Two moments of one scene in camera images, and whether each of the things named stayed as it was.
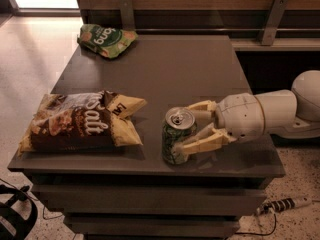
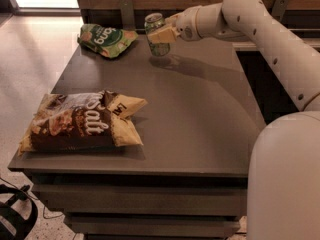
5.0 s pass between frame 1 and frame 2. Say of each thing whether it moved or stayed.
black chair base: stayed
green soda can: moved
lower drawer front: stayed
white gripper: moved
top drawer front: stayed
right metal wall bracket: stayed
